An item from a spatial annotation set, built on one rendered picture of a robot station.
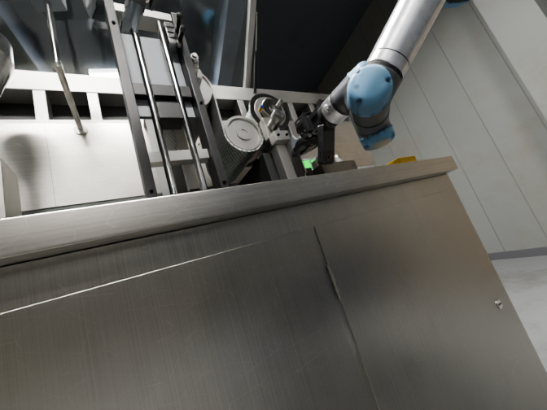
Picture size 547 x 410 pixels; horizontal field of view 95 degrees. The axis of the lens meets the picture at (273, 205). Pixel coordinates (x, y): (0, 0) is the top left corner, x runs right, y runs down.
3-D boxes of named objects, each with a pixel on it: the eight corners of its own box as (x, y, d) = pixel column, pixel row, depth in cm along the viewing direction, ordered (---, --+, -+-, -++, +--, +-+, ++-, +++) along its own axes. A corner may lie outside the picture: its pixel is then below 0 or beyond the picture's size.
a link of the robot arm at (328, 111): (356, 115, 67) (334, 115, 63) (344, 126, 71) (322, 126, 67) (345, 92, 69) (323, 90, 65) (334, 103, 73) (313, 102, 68)
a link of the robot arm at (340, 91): (369, 86, 54) (354, 54, 56) (336, 118, 63) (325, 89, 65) (391, 89, 58) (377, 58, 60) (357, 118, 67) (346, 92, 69)
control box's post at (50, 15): (52, 60, 62) (42, -1, 66) (54, 65, 63) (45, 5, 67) (60, 61, 63) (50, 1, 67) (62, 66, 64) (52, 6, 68)
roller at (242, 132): (231, 150, 72) (220, 115, 75) (211, 185, 94) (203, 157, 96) (266, 148, 79) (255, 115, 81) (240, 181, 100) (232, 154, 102)
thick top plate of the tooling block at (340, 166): (327, 180, 81) (321, 163, 82) (273, 215, 114) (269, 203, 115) (361, 174, 89) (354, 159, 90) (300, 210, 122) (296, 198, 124)
